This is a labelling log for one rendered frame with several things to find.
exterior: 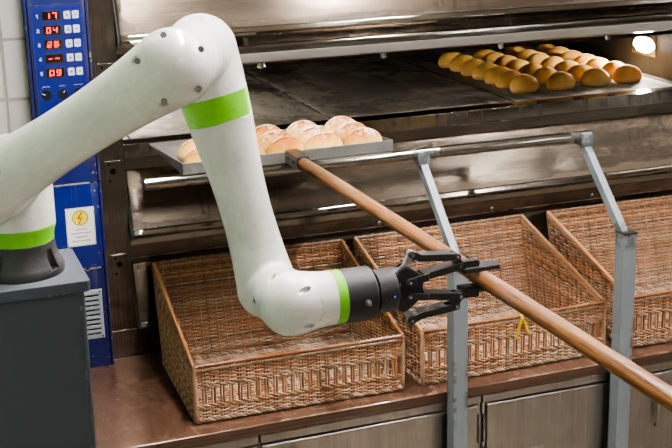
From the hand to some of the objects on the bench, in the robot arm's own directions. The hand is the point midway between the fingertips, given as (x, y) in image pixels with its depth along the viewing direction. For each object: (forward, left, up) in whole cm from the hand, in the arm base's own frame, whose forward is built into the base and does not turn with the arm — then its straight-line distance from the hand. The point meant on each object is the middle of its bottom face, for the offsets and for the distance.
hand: (478, 276), depth 219 cm
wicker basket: (-4, +110, -61) cm, 126 cm away
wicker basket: (+55, +110, -61) cm, 137 cm away
